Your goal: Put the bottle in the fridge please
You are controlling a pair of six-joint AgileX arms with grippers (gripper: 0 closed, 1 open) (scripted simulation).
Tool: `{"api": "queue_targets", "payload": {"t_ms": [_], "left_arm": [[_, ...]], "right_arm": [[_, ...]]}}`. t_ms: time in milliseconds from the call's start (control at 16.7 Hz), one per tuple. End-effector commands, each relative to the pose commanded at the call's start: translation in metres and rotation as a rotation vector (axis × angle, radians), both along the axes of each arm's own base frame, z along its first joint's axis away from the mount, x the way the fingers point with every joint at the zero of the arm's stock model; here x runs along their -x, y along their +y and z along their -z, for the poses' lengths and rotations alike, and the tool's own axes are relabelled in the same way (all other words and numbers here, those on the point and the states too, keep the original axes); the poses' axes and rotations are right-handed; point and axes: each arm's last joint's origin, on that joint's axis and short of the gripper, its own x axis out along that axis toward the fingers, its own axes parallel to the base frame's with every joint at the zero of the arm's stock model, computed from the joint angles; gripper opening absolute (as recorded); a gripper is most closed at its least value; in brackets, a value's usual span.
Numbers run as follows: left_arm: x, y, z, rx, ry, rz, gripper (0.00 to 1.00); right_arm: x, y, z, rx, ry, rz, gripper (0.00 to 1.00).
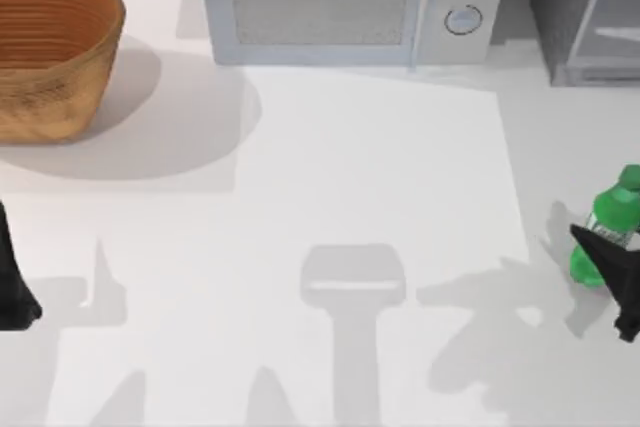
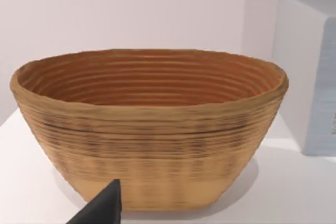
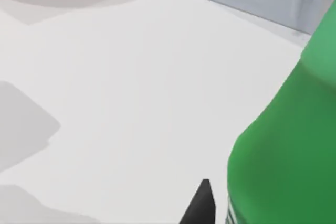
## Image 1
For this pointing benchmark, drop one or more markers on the green bottle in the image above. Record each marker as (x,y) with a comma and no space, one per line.
(613,204)

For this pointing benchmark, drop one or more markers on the woven wooden basket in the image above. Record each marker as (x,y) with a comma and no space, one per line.
(60,92)

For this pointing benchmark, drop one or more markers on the microwave knob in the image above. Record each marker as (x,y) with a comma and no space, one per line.
(463,20)

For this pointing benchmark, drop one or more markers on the microwave oven door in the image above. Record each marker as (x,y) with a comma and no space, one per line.
(320,2)

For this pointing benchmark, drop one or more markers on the grey cabinet with dark inside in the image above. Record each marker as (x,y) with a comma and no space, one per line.
(550,7)

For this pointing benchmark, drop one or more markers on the pale microwave oven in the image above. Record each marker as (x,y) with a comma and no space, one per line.
(495,22)

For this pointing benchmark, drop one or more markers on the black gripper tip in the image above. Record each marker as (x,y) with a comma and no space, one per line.
(12,292)

